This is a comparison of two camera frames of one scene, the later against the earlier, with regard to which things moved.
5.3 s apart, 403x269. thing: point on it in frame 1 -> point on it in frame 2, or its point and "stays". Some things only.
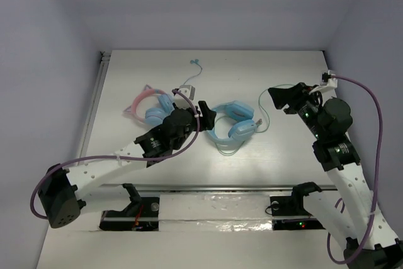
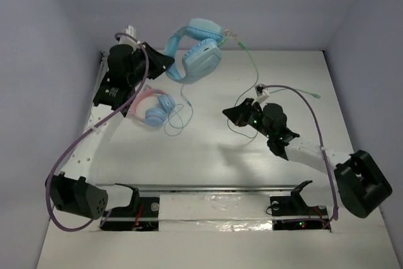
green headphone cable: x=259 y=121 -> x=252 y=87
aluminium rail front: x=213 y=189 stays
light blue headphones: x=243 y=127 -> x=194 y=48
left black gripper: x=199 y=116 -> x=150 y=60
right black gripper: x=294 y=96 -> x=240 y=114
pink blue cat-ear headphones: x=156 y=116 stays
